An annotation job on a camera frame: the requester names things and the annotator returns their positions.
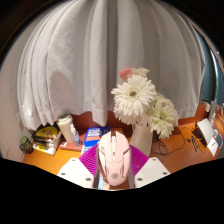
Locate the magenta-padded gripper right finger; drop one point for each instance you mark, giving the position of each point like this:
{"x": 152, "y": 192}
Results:
{"x": 151, "y": 171}

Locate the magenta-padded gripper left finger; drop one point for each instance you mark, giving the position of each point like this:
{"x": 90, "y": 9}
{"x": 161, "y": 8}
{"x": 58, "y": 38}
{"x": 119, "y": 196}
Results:
{"x": 75, "y": 171}

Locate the pink computer mouse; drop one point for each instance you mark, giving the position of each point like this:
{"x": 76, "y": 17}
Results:
{"x": 114, "y": 160}

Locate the red-brown book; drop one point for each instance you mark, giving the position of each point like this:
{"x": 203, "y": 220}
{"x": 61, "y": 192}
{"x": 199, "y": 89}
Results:
{"x": 70, "y": 146}

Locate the white ceramic jug vase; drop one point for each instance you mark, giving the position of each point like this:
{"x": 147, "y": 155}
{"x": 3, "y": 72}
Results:
{"x": 141, "y": 140}

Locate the clear spray bottle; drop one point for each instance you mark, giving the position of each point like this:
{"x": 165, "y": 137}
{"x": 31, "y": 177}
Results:
{"x": 76, "y": 136}

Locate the blue book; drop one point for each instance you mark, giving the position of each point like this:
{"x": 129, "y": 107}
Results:
{"x": 91, "y": 136}

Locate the beige lidded tumbler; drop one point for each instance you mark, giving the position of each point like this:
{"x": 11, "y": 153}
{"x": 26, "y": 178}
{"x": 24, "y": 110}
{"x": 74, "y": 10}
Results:
{"x": 66, "y": 128}

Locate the black pen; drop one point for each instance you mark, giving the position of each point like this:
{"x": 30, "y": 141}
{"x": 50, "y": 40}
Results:
{"x": 194, "y": 143}

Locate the dark green mug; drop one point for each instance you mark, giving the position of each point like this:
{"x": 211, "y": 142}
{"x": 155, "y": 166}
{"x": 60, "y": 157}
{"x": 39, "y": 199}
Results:
{"x": 26, "y": 145}

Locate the silver laptop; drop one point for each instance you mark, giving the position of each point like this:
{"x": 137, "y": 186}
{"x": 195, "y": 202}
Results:
{"x": 205, "y": 130}

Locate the white artificial flower bouquet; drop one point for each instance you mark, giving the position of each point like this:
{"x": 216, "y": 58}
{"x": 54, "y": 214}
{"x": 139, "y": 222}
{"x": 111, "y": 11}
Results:
{"x": 133, "y": 95}

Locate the teal window curtain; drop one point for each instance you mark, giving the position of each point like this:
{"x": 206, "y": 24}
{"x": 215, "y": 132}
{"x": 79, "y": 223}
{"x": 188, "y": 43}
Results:
{"x": 213, "y": 76}

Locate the white pleated curtain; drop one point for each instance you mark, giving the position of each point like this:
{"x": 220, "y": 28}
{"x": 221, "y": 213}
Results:
{"x": 100, "y": 56}

